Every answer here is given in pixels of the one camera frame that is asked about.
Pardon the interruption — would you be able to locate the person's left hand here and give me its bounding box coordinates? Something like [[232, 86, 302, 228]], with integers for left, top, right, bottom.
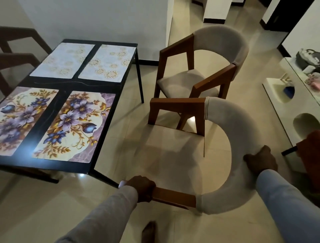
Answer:
[[119, 175, 157, 203]]

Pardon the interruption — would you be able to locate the dark wooden chair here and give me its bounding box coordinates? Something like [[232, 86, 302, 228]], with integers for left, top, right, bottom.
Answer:
[[0, 26, 52, 97]]

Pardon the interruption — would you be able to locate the blue object in cabinet niche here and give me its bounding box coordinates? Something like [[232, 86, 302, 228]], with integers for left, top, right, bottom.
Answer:
[[284, 86, 296, 99]]

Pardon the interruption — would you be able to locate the black dining table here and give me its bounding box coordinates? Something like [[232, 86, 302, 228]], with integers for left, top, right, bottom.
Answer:
[[0, 39, 145, 189]]

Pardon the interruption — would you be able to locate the pink item on cabinet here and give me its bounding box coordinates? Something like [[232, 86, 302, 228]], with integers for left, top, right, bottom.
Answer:
[[305, 73, 320, 90]]

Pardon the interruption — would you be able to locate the purple floral placemat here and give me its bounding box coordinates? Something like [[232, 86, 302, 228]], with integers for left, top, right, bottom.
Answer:
[[0, 86, 59, 157], [32, 91, 116, 164]]

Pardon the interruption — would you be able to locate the grey handbag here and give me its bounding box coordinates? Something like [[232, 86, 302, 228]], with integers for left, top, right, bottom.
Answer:
[[295, 49, 320, 71]]

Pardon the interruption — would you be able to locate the brown wooden chair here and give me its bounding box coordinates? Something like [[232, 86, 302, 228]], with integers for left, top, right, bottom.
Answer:
[[281, 130, 320, 193]]

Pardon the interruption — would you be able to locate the white console cabinet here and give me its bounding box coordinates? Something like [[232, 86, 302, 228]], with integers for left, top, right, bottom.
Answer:
[[262, 57, 320, 173]]

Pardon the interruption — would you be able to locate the person's right forearm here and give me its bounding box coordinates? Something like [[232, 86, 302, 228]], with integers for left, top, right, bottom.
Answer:
[[255, 169, 320, 243]]

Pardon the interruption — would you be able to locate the person's left forearm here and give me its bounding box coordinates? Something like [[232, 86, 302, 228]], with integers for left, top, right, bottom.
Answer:
[[54, 185, 139, 243]]

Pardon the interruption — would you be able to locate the white gold floral placemat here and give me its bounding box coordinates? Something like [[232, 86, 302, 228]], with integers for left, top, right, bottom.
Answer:
[[78, 44, 137, 83], [29, 42, 95, 79]]

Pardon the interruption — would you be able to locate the wooden chair with beige upholstery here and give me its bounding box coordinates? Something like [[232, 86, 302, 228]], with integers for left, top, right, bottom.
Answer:
[[140, 97, 267, 216], [153, 25, 250, 100]]

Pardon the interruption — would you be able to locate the person's foot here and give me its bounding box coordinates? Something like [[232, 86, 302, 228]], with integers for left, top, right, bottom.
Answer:
[[141, 221, 157, 243]]

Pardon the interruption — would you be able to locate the person's right hand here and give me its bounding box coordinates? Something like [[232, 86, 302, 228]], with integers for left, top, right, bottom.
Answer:
[[243, 145, 278, 177]]

